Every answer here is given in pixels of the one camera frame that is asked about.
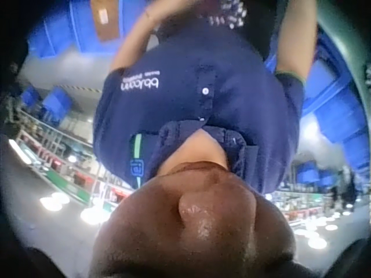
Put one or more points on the person's left hand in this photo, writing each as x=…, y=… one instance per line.
x=176, y=10

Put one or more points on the brown labelled carton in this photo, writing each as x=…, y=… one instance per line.
x=105, y=18

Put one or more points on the grey green curved housing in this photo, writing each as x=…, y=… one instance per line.
x=347, y=37

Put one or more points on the small blue bins on rack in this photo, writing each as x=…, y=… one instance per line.
x=50, y=100

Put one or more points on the stack of large blue crates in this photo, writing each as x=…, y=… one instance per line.
x=66, y=27
x=333, y=95

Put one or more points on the dark white-dotted board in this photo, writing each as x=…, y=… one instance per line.
x=230, y=13

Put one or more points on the assembly line workbench with shelves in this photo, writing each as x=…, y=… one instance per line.
x=61, y=162
x=304, y=199

